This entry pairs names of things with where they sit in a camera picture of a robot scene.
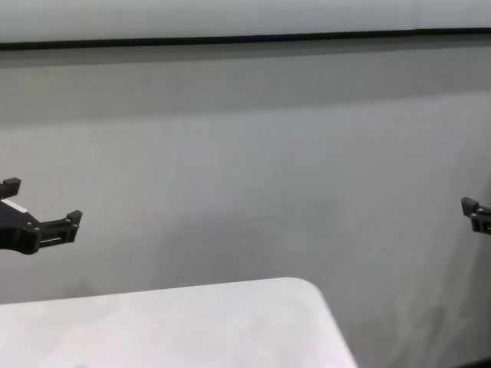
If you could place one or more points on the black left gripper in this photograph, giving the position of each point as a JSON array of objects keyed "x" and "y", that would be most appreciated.
[{"x": 15, "y": 230}]

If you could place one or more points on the white rounded square stand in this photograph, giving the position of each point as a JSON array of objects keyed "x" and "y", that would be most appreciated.
[{"x": 172, "y": 326}]

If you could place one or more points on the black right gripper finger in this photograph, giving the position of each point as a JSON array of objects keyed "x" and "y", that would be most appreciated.
[{"x": 477, "y": 214}]

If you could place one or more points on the black horizontal wall rail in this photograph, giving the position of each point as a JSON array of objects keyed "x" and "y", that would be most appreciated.
[{"x": 245, "y": 38}]

